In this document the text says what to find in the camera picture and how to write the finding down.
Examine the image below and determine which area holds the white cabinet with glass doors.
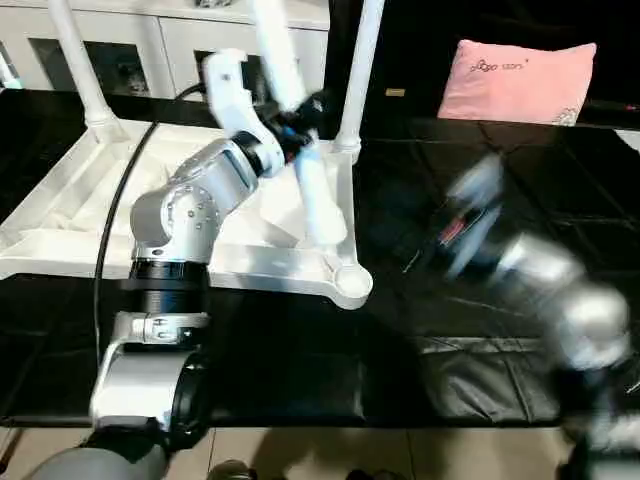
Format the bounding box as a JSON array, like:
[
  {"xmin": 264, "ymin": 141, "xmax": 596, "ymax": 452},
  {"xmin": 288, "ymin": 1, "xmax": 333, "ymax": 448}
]
[{"xmin": 0, "ymin": 0, "xmax": 331, "ymax": 99}]

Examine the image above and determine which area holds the white blue patterned pole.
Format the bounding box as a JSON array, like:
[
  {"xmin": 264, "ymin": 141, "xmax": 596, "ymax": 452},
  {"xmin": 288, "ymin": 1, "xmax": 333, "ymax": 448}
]
[{"xmin": 0, "ymin": 42, "xmax": 21, "ymax": 89}]

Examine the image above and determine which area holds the white plastic table top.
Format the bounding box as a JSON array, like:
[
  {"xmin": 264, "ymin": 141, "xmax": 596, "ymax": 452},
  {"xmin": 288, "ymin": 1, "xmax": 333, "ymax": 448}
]
[{"xmin": 0, "ymin": 119, "xmax": 375, "ymax": 311}]

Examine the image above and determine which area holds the pink pillow with print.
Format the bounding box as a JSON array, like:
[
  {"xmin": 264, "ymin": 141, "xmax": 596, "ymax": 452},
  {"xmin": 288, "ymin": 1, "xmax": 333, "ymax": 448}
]
[{"xmin": 437, "ymin": 39, "xmax": 598, "ymax": 126}]

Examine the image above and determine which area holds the white plastic table leg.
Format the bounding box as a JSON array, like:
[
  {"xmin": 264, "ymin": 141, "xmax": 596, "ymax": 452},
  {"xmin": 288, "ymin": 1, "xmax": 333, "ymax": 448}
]
[
  {"xmin": 47, "ymin": 0, "xmax": 121, "ymax": 142},
  {"xmin": 332, "ymin": 0, "xmax": 387, "ymax": 154},
  {"xmin": 252, "ymin": 0, "xmax": 350, "ymax": 247}
]

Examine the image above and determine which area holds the black left wrist camera cable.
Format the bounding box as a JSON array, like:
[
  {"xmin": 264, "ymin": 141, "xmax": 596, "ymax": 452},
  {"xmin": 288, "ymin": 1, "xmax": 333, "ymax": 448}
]
[{"xmin": 92, "ymin": 82, "xmax": 211, "ymax": 361}]

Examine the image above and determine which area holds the dark left robot foot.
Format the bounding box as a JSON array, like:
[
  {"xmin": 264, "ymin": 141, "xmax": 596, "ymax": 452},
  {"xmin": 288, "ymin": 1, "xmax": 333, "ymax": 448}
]
[{"xmin": 207, "ymin": 459, "xmax": 259, "ymax": 480}]

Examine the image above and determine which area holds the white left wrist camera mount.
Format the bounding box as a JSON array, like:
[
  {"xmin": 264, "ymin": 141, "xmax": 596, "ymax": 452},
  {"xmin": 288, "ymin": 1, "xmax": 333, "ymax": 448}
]
[{"xmin": 202, "ymin": 48, "xmax": 281, "ymax": 179}]

